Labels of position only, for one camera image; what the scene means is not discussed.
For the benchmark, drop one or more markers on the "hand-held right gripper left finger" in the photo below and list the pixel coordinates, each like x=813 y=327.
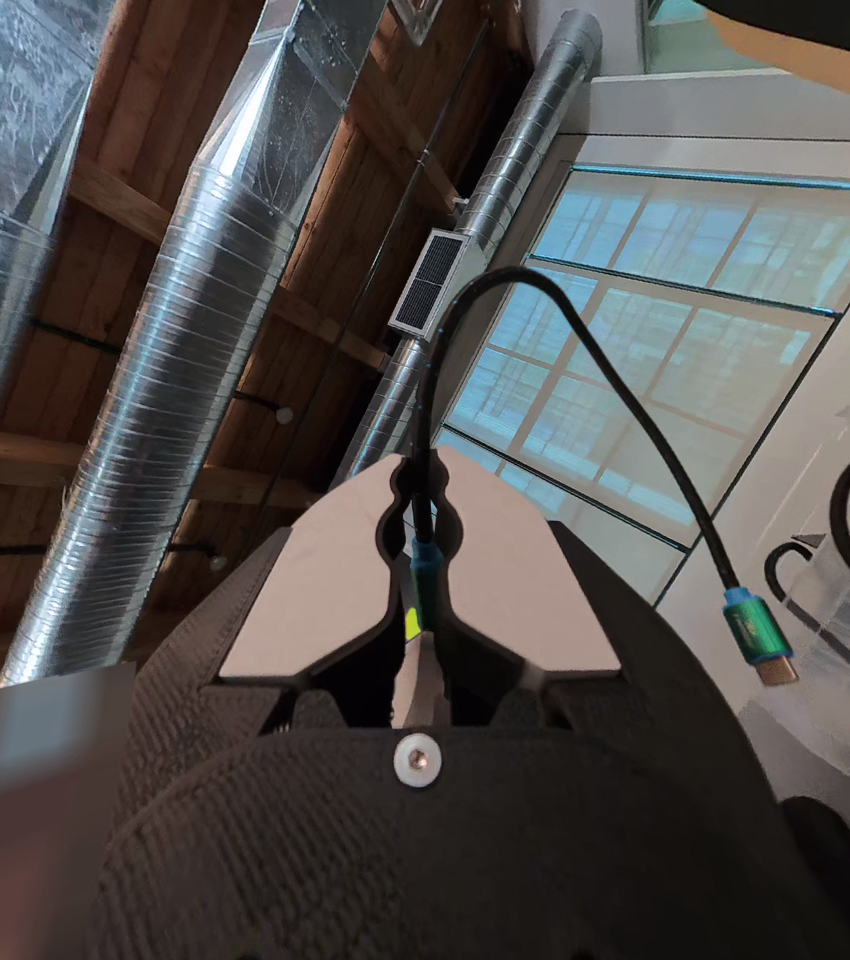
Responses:
x=305 y=600

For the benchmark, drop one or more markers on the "large paned window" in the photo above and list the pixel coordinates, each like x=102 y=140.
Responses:
x=732 y=337

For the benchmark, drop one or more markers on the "black vent grille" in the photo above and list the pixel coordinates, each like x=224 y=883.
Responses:
x=429 y=281

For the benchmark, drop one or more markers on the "clear plastic bin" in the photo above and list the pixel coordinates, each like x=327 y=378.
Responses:
x=845 y=637

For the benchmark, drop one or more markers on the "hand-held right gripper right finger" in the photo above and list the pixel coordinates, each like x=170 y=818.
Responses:
x=530 y=592

